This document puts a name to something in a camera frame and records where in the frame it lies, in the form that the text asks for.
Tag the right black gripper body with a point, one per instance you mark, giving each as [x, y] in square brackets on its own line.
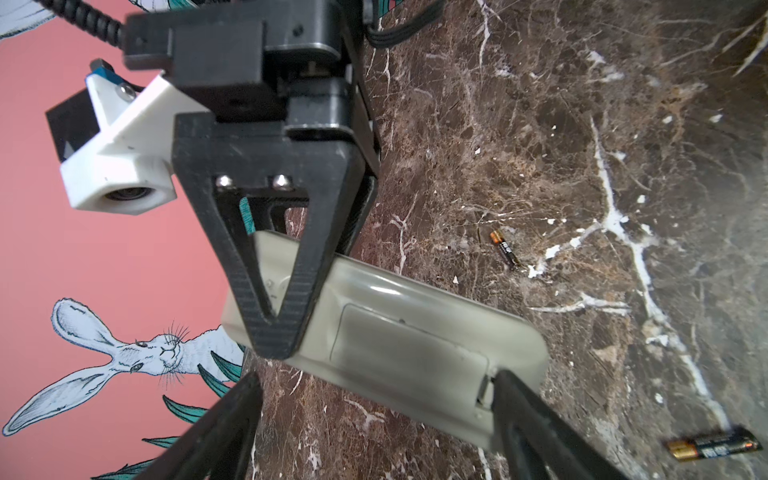
[279, 81]

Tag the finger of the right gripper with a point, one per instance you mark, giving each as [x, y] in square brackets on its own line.
[361, 207]
[220, 166]

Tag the white AC remote control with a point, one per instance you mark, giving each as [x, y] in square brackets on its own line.
[424, 352]

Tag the black AAA battery far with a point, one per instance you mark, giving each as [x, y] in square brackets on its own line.
[505, 249]

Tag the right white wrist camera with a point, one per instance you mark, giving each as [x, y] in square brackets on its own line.
[114, 142]

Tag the black AAA battery near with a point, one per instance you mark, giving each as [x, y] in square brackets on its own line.
[715, 445]

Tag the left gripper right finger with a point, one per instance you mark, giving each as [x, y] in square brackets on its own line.
[536, 442]

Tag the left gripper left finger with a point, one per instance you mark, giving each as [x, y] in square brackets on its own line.
[218, 445]

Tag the black aaa battery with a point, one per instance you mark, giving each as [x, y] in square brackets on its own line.
[505, 249]
[715, 445]

